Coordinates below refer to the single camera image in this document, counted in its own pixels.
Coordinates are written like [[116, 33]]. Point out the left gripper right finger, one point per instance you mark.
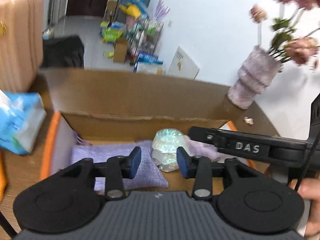
[[185, 163]]

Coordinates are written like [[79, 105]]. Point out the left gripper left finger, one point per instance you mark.
[[133, 162]]

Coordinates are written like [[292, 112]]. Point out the iridescent plastic ball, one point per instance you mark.
[[164, 148]]

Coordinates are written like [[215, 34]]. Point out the red orange cardboard box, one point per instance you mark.
[[125, 107]]

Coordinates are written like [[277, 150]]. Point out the person right hand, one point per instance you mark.
[[309, 189]]

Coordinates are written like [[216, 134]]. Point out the pink fuzzy cloth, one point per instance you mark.
[[196, 148]]

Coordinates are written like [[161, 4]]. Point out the lavender knitted pouch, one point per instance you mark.
[[110, 165]]

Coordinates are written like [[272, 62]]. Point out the white board on floor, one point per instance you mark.
[[183, 66]]

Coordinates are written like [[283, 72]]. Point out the pink textured vase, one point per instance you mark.
[[254, 77]]

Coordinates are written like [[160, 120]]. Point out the dried pink flowers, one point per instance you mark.
[[284, 47]]

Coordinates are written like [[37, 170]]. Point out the small cardboard box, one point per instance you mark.
[[120, 50]]

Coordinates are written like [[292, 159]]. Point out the blue tissue bag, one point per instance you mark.
[[22, 115]]

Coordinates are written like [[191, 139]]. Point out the black bag on floor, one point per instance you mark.
[[63, 52]]

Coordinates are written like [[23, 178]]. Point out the orange shoehorn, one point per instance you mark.
[[3, 177]]

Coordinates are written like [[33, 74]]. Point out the cluttered wire rack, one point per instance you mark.
[[141, 28]]

